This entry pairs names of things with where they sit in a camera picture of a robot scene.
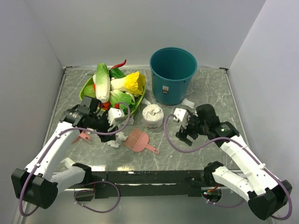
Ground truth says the yellow white cabbage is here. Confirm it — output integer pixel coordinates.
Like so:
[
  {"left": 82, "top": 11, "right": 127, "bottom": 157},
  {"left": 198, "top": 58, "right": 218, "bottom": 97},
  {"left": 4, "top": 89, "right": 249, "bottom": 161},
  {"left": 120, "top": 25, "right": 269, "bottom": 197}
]
[{"left": 110, "top": 71, "right": 146, "bottom": 95}]

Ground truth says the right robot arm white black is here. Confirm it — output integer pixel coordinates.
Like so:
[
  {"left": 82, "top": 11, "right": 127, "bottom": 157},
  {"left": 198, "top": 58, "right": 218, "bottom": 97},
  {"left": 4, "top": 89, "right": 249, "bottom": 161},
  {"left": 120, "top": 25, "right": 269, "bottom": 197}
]
[{"left": 173, "top": 104, "right": 292, "bottom": 220}]

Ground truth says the paper scrap near bucket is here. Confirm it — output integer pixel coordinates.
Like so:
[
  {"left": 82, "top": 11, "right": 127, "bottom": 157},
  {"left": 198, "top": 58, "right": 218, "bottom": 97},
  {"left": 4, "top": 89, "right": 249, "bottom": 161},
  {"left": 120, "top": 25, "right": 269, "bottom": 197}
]
[{"left": 181, "top": 98, "right": 195, "bottom": 109}]

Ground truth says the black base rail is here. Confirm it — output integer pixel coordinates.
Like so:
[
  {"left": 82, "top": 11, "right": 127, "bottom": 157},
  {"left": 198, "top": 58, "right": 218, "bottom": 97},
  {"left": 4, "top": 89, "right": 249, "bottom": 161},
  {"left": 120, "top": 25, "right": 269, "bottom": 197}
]
[{"left": 71, "top": 170, "right": 217, "bottom": 199}]

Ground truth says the round green cabbage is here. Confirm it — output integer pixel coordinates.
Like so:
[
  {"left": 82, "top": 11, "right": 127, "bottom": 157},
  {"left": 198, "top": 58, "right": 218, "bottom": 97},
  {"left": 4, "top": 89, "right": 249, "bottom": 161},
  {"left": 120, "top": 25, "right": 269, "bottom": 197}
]
[{"left": 83, "top": 84, "right": 96, "bottom": 98}]

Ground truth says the pink hand brush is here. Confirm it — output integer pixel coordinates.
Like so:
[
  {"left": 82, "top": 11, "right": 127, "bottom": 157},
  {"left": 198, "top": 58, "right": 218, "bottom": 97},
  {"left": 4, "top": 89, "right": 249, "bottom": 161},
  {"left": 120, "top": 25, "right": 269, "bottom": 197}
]
[{"left": 123, "top": 128, "right": 160, "bottom": 154}]

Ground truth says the green vegetable basket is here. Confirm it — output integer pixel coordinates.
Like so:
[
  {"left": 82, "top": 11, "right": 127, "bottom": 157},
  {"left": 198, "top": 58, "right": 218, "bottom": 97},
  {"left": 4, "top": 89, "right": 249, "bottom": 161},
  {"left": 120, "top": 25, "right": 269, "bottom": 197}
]
[{"left": 79, "top": 77, "right": 146, "bottom": 116}]

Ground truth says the red chili pepper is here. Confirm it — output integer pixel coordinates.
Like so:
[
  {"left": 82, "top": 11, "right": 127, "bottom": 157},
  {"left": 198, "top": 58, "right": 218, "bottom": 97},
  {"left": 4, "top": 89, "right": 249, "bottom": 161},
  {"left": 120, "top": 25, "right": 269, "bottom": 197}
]
[{"left": 111, "top": 60, "right": 127, "bottom": 70}]

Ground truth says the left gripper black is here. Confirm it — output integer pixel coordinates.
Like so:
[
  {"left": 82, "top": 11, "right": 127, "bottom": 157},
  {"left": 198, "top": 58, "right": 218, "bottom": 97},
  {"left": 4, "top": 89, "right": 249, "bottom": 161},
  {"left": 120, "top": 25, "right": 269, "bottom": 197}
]
[{"left": 89, "top": 108, "right": 118, "bottom": 142}]

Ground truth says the paper scrap front left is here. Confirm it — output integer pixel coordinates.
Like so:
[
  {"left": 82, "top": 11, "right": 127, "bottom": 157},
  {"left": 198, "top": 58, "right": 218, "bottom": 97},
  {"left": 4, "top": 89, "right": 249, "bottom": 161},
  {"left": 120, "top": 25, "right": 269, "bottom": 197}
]
[{"left": 60, "top": 157, "right": 75, "bottom": 169}]

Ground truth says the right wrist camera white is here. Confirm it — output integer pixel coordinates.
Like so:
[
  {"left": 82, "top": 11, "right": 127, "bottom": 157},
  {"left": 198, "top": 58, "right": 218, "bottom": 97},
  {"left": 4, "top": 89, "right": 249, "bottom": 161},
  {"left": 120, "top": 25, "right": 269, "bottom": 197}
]
[{"left": 173, "top": 108, "right": 189, "bottom": 129}]

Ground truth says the white tissue roll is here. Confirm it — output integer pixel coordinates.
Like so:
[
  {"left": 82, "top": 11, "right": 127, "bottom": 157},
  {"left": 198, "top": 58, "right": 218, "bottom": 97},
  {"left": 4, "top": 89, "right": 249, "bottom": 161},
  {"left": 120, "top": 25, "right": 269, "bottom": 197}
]
[{"left": 142, "top": 104, "right": 164, "bottom": 129}]

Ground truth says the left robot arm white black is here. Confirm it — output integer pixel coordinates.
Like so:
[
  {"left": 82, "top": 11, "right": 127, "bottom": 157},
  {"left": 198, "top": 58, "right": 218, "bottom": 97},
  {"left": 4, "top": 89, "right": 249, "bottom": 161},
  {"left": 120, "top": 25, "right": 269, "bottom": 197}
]
[{"left": 11, "top": 96, "right": 125, "bottom": 216}]

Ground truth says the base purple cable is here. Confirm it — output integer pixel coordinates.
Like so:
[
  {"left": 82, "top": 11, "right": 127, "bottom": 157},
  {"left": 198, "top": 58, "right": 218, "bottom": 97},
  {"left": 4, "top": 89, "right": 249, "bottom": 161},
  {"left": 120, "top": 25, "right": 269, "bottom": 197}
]
[
  {"left": 74, "top": 181, "right": 121, "bottom": 213},
  {"left": 202, "top": 191, "right": 246, "bottom": 208}
]

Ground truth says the green leafy bok choy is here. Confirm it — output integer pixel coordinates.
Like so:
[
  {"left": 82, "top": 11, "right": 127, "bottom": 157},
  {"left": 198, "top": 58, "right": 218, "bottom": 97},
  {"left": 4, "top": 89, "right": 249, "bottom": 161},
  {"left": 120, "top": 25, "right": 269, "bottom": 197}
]
[{"left": 109, "top": 90, "right": 136, "bottom": 114}]

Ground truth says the pink dustpan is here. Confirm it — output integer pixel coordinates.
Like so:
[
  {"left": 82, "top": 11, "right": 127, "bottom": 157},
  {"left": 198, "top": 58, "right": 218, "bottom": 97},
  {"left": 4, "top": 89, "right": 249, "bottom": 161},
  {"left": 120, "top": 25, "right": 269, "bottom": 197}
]
[{"left": 73, "top": 131, "right": 91, "bottom": 142}]

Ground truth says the dark green pepper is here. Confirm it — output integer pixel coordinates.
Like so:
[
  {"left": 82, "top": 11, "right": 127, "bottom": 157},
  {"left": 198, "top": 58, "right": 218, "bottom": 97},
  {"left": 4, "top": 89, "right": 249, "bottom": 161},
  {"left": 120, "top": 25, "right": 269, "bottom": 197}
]
[{"left": 109, "top": 68, "right": 126, "bottom": 79}]

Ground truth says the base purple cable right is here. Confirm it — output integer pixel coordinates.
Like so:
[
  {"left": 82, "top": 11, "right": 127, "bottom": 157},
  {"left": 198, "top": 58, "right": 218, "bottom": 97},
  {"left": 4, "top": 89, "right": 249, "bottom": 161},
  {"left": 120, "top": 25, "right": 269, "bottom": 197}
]
[{"left": 202, "top": 191, "right": 246, "bottom": 208}]

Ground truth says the green white napa cabbage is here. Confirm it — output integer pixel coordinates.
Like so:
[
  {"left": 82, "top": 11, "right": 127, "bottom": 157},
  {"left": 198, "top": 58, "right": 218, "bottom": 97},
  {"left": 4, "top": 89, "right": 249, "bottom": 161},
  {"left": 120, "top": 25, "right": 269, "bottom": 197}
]
[{"left": 93, "top": 63, "right": 110, "bottom": 103}]

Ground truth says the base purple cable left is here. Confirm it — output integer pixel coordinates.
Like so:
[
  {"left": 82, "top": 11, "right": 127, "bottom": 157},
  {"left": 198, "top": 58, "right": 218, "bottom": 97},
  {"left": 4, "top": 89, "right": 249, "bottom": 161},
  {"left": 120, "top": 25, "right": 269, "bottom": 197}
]
[{"left": 74, "top": 181, "right": 121, "bottom": 213}]

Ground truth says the paper scrap centre lower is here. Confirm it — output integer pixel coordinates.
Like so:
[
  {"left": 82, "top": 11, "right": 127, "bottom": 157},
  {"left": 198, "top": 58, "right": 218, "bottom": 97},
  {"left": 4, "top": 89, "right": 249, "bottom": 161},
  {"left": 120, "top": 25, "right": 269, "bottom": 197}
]
[{"left": 107, "top": 140, "right": 120, "bottom": 148}]

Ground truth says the paper scrap centre upper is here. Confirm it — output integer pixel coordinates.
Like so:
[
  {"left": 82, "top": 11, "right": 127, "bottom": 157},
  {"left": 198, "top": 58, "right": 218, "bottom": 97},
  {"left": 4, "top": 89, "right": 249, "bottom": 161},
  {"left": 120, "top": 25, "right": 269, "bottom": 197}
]
[{"left": 115, "top": 132, "right": 127, "bottom": 142}]

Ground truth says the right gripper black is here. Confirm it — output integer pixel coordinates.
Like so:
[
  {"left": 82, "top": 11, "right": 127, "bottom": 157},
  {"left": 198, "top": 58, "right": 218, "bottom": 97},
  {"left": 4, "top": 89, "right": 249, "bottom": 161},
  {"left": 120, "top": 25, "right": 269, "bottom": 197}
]
[{"left": 175, "top": 112, "right": 208, "bottom": 146}]

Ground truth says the teal plastic bucket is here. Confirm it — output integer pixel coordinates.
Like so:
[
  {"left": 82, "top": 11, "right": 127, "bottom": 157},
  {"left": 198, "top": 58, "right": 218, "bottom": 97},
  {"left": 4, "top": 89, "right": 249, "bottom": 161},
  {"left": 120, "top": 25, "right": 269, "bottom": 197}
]
[{"left": 149, "top": 47, "right": 197, "bottom": 105}]

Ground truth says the red tomato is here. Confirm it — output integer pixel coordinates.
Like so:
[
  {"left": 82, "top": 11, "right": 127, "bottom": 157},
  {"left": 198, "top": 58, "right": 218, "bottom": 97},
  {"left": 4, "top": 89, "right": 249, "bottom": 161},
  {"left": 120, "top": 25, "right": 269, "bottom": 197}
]
[{"left": 101, "top": 101, "right": 111, "bottom": 111}]

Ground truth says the paper scrap behind roll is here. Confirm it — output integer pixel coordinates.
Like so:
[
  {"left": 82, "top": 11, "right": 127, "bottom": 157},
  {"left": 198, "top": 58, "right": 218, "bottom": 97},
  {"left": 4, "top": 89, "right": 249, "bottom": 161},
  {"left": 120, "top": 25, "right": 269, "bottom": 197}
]
[{"left": 141, "top": 98, "right": 151, "bottom": 105}]

